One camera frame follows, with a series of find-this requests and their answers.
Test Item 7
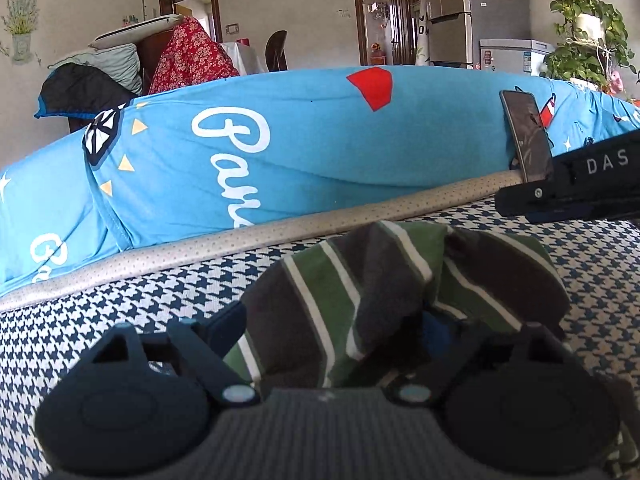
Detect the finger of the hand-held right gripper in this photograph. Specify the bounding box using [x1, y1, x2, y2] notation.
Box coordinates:
[494, 179, 559, 219]

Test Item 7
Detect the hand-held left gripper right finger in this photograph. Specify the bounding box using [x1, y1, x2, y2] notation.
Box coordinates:
[396, 315, 582, 407]

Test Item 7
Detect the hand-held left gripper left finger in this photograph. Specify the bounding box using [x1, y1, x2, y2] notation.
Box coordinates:
[71, 303, 261, 407]

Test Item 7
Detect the green brown striped shirt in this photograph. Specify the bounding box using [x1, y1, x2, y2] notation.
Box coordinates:
[222, 220, 638, 478]

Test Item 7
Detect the black smartphone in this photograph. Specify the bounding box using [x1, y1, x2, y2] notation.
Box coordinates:
[500, 89, 555, 183]

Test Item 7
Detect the green potted plant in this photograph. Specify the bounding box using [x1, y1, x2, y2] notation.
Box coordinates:
[539, 0, 638, 98]

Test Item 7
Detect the houndstooth sofa seat mat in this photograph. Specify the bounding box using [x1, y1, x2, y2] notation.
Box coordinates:
[0, 195, 640, 480]

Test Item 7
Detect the white chest freezer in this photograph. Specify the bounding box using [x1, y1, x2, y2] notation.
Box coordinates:
[479, 39, 556, 78]

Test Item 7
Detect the blue printed sofa cover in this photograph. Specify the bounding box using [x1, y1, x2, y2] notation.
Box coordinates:
[0, 65, 640, 296]

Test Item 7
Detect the silver refrigerator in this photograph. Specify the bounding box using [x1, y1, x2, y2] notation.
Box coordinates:
[425, 0, 532, 70]

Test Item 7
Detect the white black printed banner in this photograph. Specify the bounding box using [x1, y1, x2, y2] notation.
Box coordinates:
[416, 0, 431, 67]

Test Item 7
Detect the table with white cloth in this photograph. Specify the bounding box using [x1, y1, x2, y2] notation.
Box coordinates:
[220, 41, 268, 77]

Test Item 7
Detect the red floral cloth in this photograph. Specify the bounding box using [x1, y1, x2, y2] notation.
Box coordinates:
[149, 16, 241, 95]

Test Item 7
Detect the dark wooden chair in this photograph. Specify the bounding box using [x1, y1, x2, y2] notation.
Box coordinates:
[265, 30, 289, 73]

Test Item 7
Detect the black jacket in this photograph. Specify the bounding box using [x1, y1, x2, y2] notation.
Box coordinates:
[34, 62, 138, 133]

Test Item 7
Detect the grey-green pillow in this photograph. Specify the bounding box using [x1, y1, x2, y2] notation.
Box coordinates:
[47, 42, 143, 96]

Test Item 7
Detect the wide wooden door frame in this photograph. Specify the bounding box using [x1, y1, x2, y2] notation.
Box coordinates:
[350, 0, 421, 67]

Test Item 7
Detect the narrow wooden door frame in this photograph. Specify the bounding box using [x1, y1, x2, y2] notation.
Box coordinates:
[159, 0, 223, 43]

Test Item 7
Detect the lavender pot wall sticker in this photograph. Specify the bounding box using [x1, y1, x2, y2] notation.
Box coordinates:
[0, 0, 42, 66]

